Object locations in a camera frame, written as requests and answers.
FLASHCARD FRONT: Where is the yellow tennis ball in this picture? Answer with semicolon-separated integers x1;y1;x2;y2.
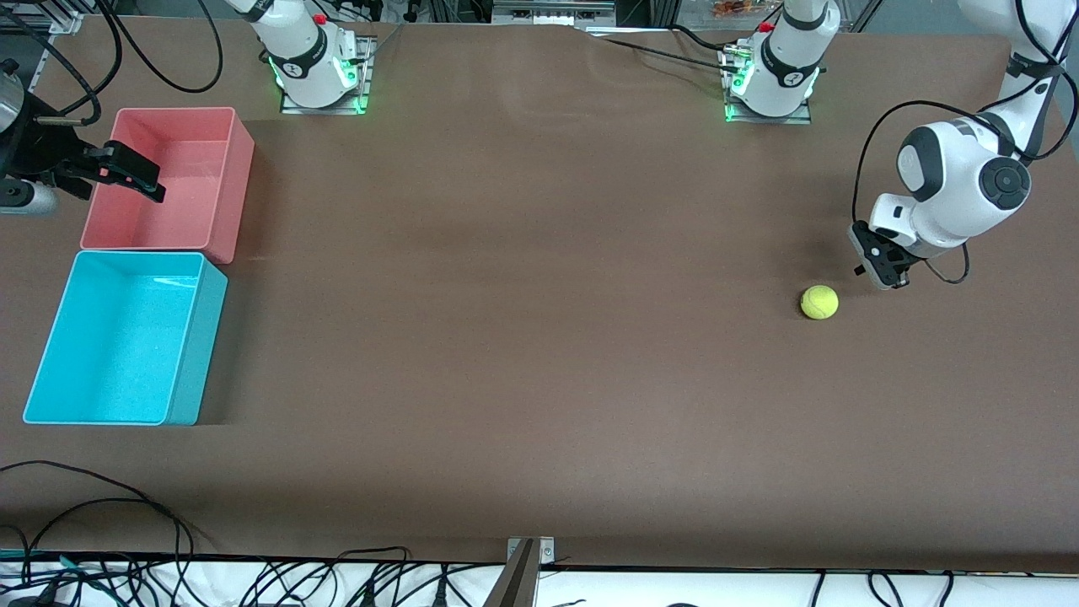
800;285;840;321

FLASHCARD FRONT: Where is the pink plastic bin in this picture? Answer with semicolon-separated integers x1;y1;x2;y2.
81;107;255;265

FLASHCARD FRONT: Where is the blue plastic bin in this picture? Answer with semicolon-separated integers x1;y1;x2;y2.
23;251;228;427

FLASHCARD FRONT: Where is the grey metal equipment box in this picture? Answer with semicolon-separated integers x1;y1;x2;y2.
493;0;616;26

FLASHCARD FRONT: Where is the black right arm cable loop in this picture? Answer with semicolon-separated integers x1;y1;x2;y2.
97;0;224;95

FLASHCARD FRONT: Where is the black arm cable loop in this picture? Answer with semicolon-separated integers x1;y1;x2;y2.
97;0;224;95
853;0;1079;286

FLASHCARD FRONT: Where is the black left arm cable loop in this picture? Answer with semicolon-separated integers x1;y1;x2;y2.
853;0;1079;286

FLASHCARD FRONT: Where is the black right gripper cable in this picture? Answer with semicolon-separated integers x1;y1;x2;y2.
0;0;125;127

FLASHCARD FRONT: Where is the aluminium frame extrusion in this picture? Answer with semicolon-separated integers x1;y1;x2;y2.
0;0;85;36

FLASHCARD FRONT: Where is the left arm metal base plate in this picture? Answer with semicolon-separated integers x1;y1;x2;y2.
723;46;812;126

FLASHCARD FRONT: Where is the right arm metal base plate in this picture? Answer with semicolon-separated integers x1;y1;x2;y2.
280;35;373;115

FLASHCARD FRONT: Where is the long looped black cable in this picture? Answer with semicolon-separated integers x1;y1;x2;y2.
0;459;196;561

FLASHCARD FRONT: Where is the thin right base cable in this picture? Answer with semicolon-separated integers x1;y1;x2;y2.
358;21;407;67

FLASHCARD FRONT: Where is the black left base cable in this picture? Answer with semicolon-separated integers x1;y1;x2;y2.
586;24;747;77

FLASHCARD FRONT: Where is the green cable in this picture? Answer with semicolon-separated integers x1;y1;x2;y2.
0;550;127;604

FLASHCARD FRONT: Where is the small metal table bracket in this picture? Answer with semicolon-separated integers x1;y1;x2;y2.
506;537;556;567

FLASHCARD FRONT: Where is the grey camera mount bar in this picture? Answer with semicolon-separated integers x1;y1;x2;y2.
482;540;540;607

